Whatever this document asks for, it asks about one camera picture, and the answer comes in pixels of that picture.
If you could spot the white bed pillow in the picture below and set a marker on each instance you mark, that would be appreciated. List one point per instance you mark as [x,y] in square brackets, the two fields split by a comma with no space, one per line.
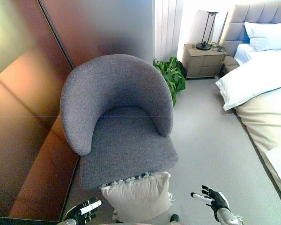
[268,35]

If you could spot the small items on nightstand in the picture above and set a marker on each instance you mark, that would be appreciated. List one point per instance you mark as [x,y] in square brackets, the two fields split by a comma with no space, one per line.
[217,47]

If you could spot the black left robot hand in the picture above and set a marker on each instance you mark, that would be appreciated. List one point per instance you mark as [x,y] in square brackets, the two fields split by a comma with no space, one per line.
[82,212]

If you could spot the white curtain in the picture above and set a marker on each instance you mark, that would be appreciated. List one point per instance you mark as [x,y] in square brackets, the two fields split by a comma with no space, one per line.
[165,28]

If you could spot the grey upholstered headboard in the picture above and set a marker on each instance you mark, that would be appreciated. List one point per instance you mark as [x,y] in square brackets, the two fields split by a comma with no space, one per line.
[248,21]

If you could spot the beige bed base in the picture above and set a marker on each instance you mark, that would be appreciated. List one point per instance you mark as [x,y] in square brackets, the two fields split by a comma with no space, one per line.
[267,126]

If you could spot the black table lamp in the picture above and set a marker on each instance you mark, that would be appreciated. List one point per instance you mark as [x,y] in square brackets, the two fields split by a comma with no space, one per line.
[207,30]

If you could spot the beige bedside table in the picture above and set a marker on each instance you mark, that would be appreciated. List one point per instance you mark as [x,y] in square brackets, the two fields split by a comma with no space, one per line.
[204,60]

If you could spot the green potted plant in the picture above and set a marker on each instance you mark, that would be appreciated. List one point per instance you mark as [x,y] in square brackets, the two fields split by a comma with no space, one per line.
[172,75]

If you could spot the grey tub armchair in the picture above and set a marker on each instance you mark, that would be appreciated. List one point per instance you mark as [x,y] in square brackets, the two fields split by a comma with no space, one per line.
[117,117]

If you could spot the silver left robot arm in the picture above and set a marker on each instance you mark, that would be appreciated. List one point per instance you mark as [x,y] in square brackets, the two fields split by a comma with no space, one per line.
[69,222]

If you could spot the white fringed throw pillow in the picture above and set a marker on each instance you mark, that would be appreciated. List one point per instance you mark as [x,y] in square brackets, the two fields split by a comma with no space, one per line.
[140,195]

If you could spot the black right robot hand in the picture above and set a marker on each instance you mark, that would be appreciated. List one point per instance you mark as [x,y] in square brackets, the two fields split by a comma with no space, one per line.
[216,200]

